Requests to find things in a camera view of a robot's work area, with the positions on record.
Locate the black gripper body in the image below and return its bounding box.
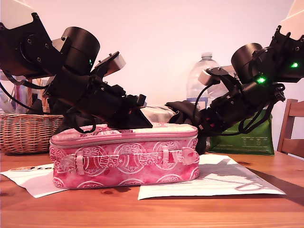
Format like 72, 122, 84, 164
198, 89, 247, 129
83, 79, 147, 126

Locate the pink printed zip bag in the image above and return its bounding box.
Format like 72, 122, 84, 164
49, 123, 200, 190

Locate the green silver pet food bag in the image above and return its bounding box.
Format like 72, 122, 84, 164
208, 108, 276, 156

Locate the grey cloth garment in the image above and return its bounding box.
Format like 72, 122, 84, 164
142, 105, 176, 124

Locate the large clear water bottle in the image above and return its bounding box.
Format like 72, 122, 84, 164
186, 51, 228, 107

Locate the printed text paper sheet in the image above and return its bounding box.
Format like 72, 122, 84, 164
137, 154, 287, 200

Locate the wooden chair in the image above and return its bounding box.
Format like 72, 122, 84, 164
276, 98, 304, 159

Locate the wicker basket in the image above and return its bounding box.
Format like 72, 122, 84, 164
0, 78, 65, 154

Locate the LeRobot logo sticker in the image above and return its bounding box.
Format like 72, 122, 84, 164
10, 165, 55, 172

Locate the blank white paper sheet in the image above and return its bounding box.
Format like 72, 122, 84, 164
0, 162, 69, 199

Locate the black camera cable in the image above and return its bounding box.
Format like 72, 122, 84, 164
194, 79, 221, 126

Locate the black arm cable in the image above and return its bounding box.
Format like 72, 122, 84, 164
0, 68, 48, 90
237, 98, 277, 134
66, 108, 97, 134

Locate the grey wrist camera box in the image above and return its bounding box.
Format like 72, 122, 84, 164
94, 50, 126, 77
198, 66, 238, 87

